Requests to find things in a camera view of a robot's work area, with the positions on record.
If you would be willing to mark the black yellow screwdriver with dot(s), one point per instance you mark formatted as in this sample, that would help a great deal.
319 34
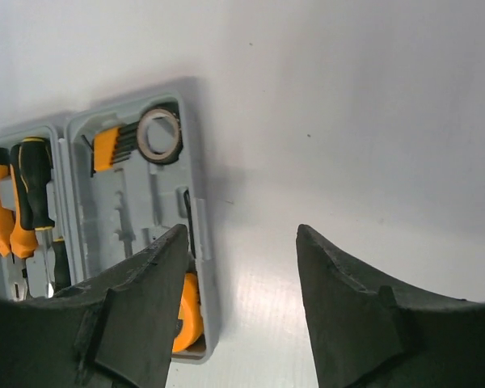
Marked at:
61 271
35 168

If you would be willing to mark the orange black pliers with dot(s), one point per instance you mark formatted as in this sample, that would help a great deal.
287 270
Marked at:
18 243

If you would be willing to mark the orange hex key set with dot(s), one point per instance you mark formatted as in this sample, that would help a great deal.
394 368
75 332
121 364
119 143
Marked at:
111 146

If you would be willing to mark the orange tape measure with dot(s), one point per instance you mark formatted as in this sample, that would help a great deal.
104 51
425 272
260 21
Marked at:
189 327

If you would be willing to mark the grey plastic tool case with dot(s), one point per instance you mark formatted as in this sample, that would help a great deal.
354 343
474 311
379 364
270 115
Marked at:
106 218

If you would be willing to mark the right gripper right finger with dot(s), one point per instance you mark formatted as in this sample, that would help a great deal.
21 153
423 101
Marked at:
369 329

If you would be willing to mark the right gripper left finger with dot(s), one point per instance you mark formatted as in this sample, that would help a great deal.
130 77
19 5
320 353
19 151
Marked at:
113 330

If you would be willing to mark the black tape roll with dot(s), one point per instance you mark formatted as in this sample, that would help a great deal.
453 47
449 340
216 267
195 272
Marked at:
159 136

